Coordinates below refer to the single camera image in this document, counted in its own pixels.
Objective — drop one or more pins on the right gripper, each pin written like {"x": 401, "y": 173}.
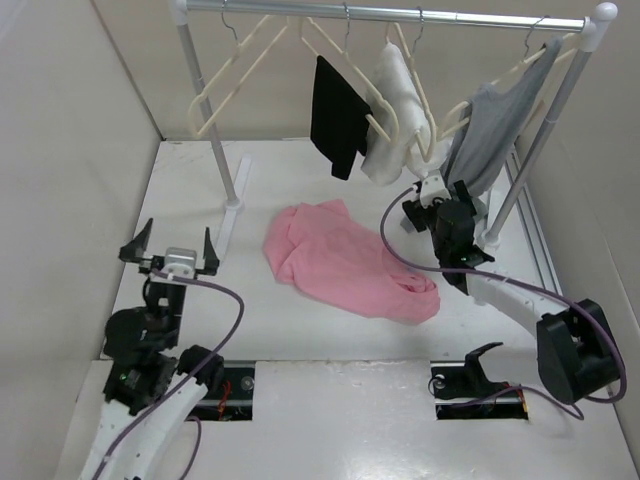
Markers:
{"x": 419, "y": 214}

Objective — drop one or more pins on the black shirt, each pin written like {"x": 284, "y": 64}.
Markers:
{"x": 339, "y": 124}

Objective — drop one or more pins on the cream plastic hanger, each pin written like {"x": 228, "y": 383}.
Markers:
{"x": 228, "y": 80}

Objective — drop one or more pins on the white shirt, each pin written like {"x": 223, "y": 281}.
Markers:
{"x": 385, "y": 161}

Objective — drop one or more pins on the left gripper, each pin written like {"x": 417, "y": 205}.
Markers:
{"x": 137, "y": 248}

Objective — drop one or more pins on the cream hanger with black shirt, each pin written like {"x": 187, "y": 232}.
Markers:
{"x": 390, "y": 134}

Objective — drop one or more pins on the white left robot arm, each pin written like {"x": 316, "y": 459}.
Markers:
{"x": 148, "y": 393}

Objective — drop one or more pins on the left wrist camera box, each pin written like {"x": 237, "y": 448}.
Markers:
{"x": 180, "y": 261}

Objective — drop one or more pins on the grey tank top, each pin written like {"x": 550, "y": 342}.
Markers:
{"x": 479, "y": 149}

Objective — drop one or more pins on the cream hanger with white shirt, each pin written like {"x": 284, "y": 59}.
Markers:
{"x": 433, "y": 152}

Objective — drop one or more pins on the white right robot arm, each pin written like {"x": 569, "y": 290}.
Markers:
{"x": 577, "y": 356}

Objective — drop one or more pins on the metal clothes rack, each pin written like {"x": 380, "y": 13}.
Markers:
{"x": 591, "y": 31}

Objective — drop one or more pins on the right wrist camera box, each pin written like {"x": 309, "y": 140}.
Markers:
{"x": 432, "y": 187}

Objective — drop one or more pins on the pink t shirt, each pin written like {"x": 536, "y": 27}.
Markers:
{"x": 331, "y": 258}

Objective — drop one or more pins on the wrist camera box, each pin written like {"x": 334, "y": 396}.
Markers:
{"x": 432, "y": 187}
{"x": 180, "y": 261}

